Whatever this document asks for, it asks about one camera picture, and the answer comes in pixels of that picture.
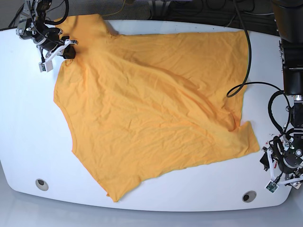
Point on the left table cable grommet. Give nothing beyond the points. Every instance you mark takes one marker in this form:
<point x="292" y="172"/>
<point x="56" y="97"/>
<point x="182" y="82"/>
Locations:
<point x="42" y="185"/>

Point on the orange t-shirt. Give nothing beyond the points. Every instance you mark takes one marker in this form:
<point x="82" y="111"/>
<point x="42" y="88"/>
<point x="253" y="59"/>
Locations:
<point x="140" y="106"/>

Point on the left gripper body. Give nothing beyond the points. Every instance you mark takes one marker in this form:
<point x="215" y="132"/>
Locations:
<point x="289" y="172"/>

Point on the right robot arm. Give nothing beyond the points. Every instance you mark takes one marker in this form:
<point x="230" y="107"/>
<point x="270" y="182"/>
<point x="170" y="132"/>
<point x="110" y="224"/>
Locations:
<point x="43" y="32"/>

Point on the right table cable grommet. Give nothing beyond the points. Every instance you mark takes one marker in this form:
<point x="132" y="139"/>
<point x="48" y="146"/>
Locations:
<point x="249" y="196"/>

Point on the table cable grommet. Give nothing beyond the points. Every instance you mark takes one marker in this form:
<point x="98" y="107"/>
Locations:
<point x="249" y="196"/>
<point x="42" y="185"/>

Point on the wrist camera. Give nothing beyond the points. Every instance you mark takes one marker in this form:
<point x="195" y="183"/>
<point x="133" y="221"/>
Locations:
<point x="272" y="186"/>
<point x="46" y="66"/>

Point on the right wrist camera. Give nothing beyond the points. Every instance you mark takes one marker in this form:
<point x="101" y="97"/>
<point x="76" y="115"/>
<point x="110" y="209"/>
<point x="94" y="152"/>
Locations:
<point x="46" y="66"/>

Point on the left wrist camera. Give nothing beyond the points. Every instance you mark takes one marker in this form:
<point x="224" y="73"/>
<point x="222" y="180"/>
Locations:
<point x="272" y="186"/>

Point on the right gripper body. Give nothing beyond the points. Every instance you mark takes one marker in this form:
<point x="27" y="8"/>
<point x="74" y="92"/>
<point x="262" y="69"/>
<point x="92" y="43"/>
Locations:
<point x="47" y="48"/>

